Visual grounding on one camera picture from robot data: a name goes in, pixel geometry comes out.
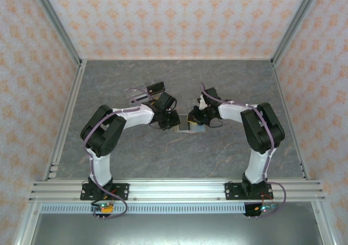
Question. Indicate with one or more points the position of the white card with black stripe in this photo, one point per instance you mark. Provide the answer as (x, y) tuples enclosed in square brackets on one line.
[(140, 97)]

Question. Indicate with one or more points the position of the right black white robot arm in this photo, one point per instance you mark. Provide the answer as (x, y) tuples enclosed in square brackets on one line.
[(261, 131)]

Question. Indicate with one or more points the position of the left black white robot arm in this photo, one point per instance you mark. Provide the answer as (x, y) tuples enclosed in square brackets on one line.
[(103, 131)]

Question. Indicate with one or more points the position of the gold VIP card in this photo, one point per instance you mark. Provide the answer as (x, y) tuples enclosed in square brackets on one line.
[(153, 102)]

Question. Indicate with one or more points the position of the black VIP card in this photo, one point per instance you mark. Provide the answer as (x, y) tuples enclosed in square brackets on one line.
[(156, 87)]

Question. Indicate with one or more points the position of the clear acrylic card box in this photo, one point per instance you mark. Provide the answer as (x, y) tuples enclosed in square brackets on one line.
[(134, 90)]

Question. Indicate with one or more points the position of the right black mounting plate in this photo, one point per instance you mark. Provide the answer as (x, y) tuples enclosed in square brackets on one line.
[(233, 191)]

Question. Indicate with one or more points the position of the black mounting plate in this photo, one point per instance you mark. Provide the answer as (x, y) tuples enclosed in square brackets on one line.
[(121, 189), (233, 191)]

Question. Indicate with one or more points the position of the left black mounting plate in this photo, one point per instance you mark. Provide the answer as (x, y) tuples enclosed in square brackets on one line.
[(121, 189)]

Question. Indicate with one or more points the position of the small controller board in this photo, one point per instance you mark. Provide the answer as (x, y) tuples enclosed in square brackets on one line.
[(265, 208), (102, 207)]

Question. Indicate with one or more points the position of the grey metal sheet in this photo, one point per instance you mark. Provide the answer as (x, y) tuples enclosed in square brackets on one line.
[(174, 231)]

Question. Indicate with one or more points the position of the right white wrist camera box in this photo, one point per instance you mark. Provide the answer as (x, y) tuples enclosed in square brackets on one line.
[(202, 104)]

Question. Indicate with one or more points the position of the wide aluminium base rail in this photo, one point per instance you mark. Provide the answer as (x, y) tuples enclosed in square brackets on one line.
[(176, 189)]

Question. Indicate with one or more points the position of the aluminium side rail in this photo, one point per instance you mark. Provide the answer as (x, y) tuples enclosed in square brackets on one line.
[(70, 106), (285, 106)]

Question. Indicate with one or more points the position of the aluminium corner post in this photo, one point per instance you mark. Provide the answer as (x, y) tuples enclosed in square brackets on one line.
[(295, 25), (58, 25)]

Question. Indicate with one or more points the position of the aluminium frame leg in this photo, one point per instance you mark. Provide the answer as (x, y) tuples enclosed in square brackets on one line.
[(25, 226), (323, 226)]

